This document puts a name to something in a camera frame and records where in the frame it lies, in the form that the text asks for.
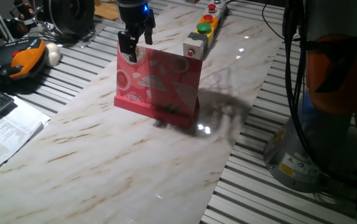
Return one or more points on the white box red green buttons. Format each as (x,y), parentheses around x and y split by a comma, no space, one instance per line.
(219,9)

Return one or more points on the yellow box green button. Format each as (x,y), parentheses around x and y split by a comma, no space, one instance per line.
(205,31)

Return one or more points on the orange box red mushroom button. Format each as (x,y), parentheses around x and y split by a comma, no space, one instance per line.
(210,21)

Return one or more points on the pink patterned standing card box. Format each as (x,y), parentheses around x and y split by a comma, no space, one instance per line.
(160,84)

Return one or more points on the white round mouse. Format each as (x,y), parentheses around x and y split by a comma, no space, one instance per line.
(52,54)

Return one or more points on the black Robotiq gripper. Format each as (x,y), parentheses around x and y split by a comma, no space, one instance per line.
(133,14)

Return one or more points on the grey box small red button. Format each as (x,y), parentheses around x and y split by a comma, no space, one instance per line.
(194,45)

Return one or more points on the black round spool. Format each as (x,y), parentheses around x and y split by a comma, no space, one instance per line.
(69,14)

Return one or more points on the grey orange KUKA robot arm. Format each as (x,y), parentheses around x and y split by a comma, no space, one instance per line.
(331,68)

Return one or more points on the orange black teach pendant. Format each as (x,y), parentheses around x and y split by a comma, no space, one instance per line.
(13,60)

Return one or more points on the brown cardboard piece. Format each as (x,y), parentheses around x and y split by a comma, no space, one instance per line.
(107,11)

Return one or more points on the printed white paper sheets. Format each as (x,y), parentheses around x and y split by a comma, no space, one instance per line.
(7,133)

